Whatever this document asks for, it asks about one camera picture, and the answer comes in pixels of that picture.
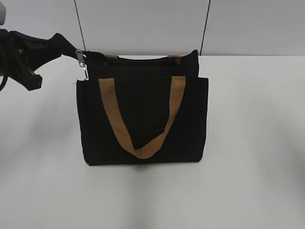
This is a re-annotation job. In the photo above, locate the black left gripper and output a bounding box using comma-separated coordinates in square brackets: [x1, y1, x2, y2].
[0, 29, 83, 91]

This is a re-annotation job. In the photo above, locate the black canvas tote bag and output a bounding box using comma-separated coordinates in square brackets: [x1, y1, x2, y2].
[76, 50, 209, 166]

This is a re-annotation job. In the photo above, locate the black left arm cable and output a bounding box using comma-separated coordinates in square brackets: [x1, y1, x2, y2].
[0, 73, 10, 92]

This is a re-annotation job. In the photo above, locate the tan front bag handle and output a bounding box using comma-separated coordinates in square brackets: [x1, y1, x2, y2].
[99, 76, 186, 159]

